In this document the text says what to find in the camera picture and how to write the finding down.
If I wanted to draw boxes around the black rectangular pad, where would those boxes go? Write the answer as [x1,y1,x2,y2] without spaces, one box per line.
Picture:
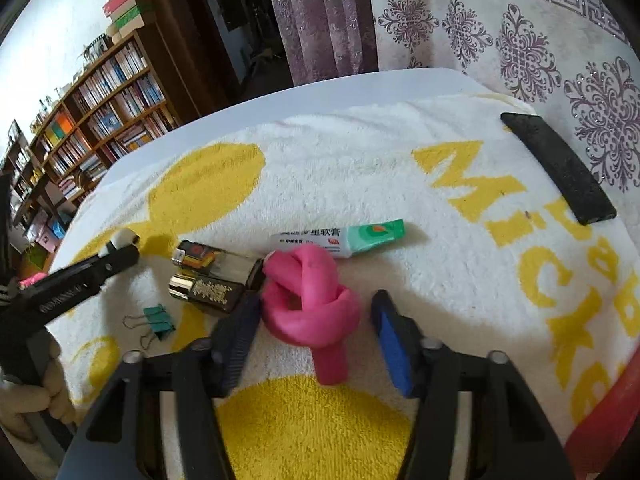
[500,111,617,226]

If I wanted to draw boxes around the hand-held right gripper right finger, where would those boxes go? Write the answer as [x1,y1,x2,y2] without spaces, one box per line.
[370,289,576,480]

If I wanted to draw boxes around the stack of books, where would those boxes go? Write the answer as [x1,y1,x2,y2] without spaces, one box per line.
[102,0,156,43]

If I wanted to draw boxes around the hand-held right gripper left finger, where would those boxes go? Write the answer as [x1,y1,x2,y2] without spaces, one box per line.
[57,290,266,480]

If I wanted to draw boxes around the black and gold lighter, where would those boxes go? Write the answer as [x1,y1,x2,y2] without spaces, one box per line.
[168,271,251,316]

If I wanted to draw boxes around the pink knotted foam toy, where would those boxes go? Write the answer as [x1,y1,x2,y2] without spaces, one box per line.
[261,247,362,387]

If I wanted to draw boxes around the green and white ointment tube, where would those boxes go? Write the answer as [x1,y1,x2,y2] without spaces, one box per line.
[270,218,407,261]

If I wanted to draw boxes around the wooden bookshelf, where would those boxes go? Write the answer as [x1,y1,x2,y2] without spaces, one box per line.
[0,25,201,261]

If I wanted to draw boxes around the green binder clip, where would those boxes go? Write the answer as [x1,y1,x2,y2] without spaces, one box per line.
[124,304,177,350]

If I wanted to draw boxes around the clear lighter with red label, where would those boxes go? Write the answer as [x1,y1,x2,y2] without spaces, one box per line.
[171,240,266,291]

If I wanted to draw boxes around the white and yellow towel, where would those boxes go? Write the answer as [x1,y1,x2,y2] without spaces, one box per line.
[47,92,640,480]

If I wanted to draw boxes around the purple sheer curtain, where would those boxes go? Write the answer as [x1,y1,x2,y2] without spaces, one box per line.
[260,0,379,87]

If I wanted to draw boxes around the small white object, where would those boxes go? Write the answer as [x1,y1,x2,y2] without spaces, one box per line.
[111,228,141,251]

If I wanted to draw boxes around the rows of shelved books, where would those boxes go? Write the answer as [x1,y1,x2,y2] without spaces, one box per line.
[10,40,176,201]

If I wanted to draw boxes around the white purple-patterned curtain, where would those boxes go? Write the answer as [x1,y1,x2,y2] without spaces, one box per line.
[365,0,640,196]

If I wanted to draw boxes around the person's left hand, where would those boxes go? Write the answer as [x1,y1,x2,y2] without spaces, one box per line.
[0,332,76,441]

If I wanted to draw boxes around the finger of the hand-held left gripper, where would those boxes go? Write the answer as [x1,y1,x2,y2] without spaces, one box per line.
[75,242,141,291]

